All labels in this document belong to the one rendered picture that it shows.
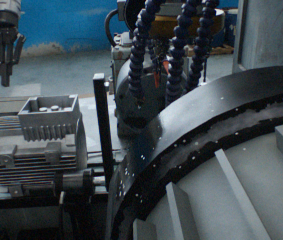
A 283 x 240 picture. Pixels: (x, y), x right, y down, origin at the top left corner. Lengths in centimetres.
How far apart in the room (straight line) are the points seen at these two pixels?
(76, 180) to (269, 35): 51
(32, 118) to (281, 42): 54
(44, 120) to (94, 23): 557
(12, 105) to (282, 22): 76
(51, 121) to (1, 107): 33
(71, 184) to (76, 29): 566
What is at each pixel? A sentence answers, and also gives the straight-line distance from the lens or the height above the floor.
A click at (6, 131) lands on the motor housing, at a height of 110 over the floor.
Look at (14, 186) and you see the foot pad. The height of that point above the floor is 98.
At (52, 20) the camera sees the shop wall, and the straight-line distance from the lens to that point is 618.
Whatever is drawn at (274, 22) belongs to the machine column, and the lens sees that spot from 69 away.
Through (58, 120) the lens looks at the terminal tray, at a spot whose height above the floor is 112.
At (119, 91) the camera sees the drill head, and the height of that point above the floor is 108.
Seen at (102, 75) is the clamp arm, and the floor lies 125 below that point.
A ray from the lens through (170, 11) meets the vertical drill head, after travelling 59.
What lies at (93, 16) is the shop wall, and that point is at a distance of 619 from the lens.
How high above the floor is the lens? 141
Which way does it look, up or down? 27 degrees down
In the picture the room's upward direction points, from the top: 3 degrees counter-clockwise
